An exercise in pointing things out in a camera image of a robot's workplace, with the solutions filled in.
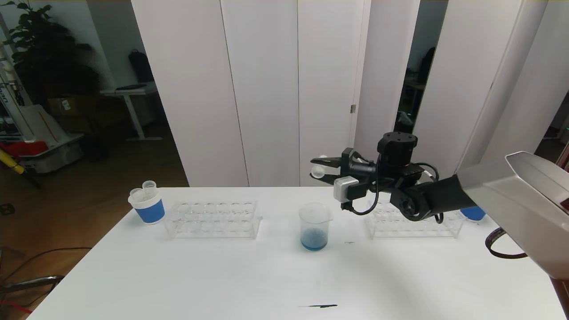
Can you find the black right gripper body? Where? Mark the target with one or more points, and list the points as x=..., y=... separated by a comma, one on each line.
x=347, y=162

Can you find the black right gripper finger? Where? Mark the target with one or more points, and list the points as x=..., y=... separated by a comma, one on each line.
x=333, y=178
x=326, y=162

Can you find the test tube with pale yellow pigment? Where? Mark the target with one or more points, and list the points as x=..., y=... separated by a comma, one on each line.
x=318, y=171

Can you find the test tube with red pigment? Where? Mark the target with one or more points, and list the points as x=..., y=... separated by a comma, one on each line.
x=150, y=186

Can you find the test tube with blue pigment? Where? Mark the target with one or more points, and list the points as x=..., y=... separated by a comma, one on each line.
x=136, y=194

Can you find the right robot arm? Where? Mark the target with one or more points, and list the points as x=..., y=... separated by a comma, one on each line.
x=511, y=195

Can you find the clear plastic beaker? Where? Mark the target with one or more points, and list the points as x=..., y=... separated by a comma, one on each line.
x=314, y=240

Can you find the clear acrylic test tube rack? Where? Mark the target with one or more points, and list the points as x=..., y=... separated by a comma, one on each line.
x=218, y=222
x=391, y=226

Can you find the narrow white partition panel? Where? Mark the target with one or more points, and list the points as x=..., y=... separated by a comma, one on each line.
x=382, y=89

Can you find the blue white paper cup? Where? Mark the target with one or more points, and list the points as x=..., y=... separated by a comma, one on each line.
x=150, y=211
x=472, y=214

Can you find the white office desk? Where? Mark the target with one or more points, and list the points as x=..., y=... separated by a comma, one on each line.
x=131, y=93

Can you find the black backpack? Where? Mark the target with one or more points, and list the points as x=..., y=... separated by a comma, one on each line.
x=140, y=66

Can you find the cardboard box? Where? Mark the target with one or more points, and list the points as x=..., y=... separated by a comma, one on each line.
x=66, y=106

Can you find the white machine with base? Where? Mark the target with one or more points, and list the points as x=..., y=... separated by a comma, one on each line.
x=40, y=133

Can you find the dark green potted plant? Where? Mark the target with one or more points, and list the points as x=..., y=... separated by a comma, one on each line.
x=49, y=58

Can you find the metal chair leg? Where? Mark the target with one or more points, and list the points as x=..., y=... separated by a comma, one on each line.
x=40, y=281

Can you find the black floor outlet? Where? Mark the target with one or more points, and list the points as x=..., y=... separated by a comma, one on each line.
x=7, y=209

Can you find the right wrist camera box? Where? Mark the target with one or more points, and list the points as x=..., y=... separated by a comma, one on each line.
x=344, y=189

